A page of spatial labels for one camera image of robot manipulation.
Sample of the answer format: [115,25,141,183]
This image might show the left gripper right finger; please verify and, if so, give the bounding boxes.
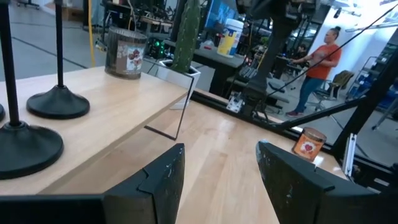
[255,139,387,224]

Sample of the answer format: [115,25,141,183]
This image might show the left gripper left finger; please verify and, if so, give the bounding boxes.
[103,142,187,224]

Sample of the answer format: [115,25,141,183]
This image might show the orange glass candle jar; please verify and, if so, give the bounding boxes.
[291,126,328,162]

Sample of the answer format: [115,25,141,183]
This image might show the black candlestick holder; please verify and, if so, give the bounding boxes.
[0,0,65,180]
[26,0,91,120]

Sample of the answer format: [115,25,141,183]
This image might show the grey glass candle jar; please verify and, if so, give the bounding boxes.
[104,26,148,80]

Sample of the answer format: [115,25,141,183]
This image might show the white metal plate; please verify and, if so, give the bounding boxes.
[341,133,358,177]

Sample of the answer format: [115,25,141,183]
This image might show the wooden shelf riser black legs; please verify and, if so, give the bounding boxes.
[0,65,195,195]

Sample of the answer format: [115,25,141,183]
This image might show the white hexagonal planter pot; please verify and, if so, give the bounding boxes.
[155,58,201,110]

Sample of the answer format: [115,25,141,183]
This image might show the office chair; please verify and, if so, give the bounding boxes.
[313,70,355,112]

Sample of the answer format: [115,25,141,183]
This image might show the person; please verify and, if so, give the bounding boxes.
[285,26,343,118]

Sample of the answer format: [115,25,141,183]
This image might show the blue cart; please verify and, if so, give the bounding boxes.
[346,55,398,105]

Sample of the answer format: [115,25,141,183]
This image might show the black device green lights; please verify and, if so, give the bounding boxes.
[149,37,166,60]

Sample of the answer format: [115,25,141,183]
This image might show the grey side desk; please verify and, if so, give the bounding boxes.
[163,39,246,97]

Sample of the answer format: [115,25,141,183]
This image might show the green cactus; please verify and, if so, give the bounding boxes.
[170,0,202,74]

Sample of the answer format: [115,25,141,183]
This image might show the white tub yellow blue label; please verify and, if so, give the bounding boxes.
[216,17,245,59]

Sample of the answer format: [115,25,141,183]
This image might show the computer monitor blue screen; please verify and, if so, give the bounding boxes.
[203,0,242,30]

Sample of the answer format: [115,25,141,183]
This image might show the right arm silver base bracket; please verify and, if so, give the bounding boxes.
[226,92,246,114]

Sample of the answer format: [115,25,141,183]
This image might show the yellow hanging cable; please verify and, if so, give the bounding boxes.
[88,0,95,68]

